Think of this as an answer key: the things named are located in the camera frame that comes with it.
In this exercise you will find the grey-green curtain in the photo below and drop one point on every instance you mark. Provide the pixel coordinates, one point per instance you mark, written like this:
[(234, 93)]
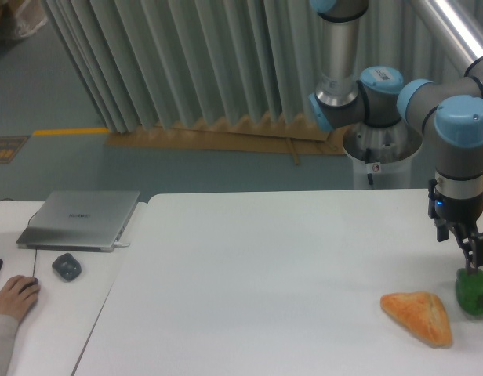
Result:
[(162, 62)]

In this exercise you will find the black computer mouse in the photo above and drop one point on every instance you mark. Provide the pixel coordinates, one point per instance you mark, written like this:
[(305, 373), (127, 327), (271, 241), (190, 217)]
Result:
[(30, 291)]

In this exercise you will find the person's hand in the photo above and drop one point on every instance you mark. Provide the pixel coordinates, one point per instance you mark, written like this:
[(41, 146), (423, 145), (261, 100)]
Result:
[(9, 300)]

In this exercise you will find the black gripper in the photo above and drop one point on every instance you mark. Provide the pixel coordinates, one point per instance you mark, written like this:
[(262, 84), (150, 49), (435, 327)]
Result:
[(462, 214)]

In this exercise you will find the brown cardboard sheet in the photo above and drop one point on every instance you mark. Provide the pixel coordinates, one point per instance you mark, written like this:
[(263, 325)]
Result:
[(296, 138)]

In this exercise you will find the black round gadget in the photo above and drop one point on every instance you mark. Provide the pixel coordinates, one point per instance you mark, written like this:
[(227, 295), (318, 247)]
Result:
[(67, 267)]

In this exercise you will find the triangular orange bread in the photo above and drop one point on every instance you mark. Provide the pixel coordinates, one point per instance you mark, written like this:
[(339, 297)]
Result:
[(422, 314)]

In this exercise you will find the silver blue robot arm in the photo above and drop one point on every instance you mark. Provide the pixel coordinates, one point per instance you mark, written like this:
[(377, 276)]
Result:
[(450, 116)]

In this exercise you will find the green bell pepper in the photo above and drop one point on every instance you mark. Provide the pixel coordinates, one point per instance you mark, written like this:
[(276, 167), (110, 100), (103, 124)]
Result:
[(469, 291)]

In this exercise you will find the grey sleeved forearm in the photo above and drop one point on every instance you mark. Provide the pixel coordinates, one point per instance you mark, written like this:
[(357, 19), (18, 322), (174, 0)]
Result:
[(8, 329)]

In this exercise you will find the silver closed laptop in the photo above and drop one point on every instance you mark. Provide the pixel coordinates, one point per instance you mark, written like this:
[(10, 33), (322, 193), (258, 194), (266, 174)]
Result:
[(80, 220)]

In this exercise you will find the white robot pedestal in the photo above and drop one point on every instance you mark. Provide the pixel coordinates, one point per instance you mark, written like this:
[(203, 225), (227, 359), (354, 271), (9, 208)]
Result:
[(381, 157)]

